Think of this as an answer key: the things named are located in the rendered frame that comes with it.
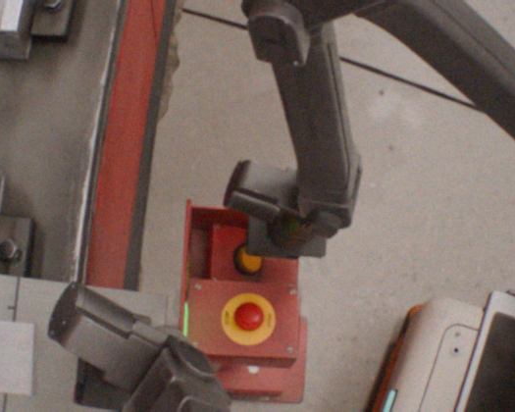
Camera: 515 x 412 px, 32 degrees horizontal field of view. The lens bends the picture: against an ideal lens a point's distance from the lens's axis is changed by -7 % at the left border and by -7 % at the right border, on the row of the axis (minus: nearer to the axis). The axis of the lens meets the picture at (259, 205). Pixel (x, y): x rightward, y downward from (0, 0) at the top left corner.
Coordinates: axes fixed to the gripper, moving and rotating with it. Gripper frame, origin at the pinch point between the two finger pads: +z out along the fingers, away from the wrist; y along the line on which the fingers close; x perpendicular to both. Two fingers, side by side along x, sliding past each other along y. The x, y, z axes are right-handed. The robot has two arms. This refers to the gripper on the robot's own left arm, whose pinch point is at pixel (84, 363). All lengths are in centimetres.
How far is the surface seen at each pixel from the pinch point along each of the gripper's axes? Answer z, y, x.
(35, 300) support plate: 10.1, -7.2, -3.1
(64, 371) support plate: 7.8, 0.7, 0.6
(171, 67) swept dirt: 96, -82, 51
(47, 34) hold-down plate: 23, -46, -4
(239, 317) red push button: 14.4, -11.2, 27.3
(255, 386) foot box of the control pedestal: 71, -8, 67
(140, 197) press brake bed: 92, -48, 46
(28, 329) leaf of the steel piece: 10.1, -3.7, -3.6
